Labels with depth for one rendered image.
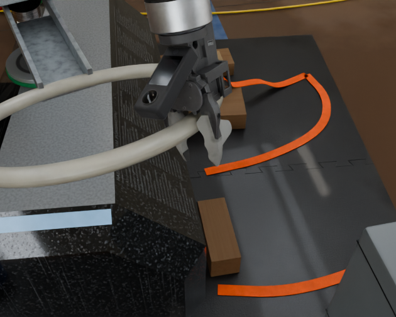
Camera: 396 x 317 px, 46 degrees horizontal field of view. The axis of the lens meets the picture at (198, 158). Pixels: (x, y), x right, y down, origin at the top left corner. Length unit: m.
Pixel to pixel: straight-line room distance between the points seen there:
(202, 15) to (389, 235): 0.69
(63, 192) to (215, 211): 0.90
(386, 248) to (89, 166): 0.70
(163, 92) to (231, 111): 1.80
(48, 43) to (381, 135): 1.86
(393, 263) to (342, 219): 1.12
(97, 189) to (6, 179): 0.55
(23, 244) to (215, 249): 0.87
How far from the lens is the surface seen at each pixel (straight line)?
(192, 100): 0.69
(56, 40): 1.28
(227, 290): 1.92
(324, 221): 2.17
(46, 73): 1.17
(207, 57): 0.72
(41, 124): 1.43
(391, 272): 1.09
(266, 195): 2.21
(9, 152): 1.38
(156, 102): 0.64
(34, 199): 1.24
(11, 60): 1.61
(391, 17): 3.65
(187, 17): 0.65
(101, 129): 1.37
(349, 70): 3.04
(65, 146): 1.34
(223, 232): 1.92
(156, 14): 0.66
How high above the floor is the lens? 1.73
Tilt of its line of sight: 47 degrees down
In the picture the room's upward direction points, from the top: straight up
